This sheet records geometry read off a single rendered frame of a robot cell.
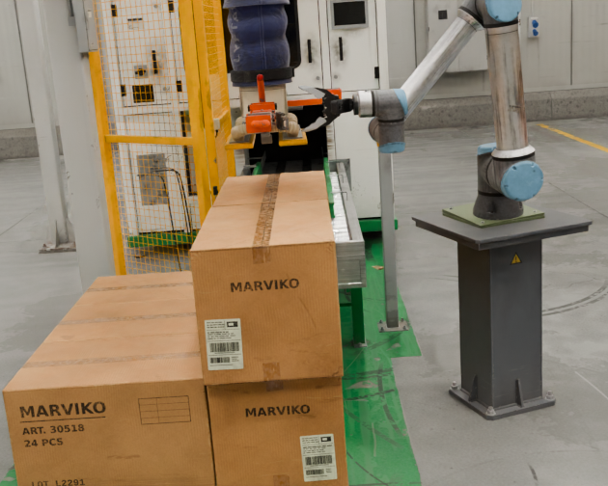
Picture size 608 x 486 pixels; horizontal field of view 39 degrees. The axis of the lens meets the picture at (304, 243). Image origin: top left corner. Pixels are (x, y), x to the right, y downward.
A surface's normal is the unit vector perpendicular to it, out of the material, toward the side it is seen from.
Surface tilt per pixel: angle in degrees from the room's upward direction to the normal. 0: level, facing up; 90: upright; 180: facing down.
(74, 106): 90
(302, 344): 90
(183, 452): 90
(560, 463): 0
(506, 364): 90
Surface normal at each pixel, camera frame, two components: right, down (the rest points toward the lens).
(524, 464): -0.07, -0.97
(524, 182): 0.17, 0.37
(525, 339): 0.36, 0.20
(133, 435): 0.00, 0.24
